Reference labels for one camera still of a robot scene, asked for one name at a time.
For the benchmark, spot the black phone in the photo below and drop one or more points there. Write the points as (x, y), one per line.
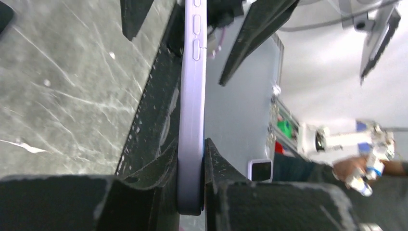
(6, 16)

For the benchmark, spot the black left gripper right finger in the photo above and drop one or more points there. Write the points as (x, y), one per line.
(234, 203)

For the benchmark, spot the black base frame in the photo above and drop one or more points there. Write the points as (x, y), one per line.
(143, 143)

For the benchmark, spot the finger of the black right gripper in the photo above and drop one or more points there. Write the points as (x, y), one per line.
(263, 19)
(133, 14)

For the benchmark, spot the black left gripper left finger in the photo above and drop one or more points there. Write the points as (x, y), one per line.
(142, 201)

